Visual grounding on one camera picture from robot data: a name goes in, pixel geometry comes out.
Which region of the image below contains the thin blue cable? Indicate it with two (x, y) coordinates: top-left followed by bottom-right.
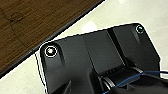
(102, 70), (168, 93)

